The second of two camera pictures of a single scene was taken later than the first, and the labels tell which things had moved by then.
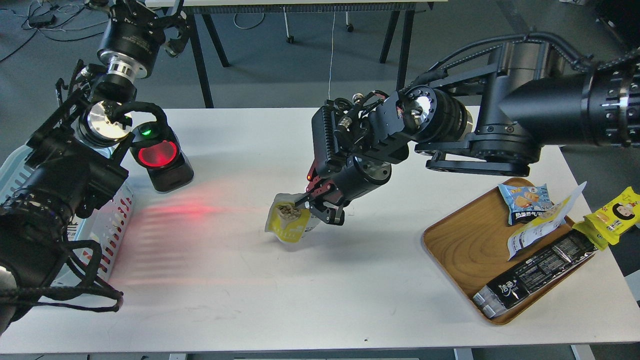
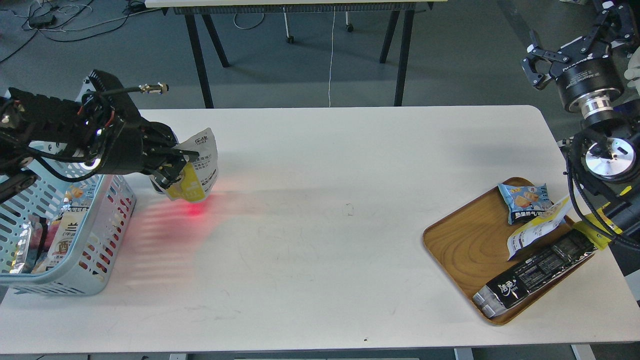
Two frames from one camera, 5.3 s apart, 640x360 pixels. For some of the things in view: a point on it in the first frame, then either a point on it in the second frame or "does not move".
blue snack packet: x=525 y=204 does not move
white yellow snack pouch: x=541 y=227 does not move
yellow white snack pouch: x=287 y=220 -> x=200 y=173
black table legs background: x=206 y=9 does not move
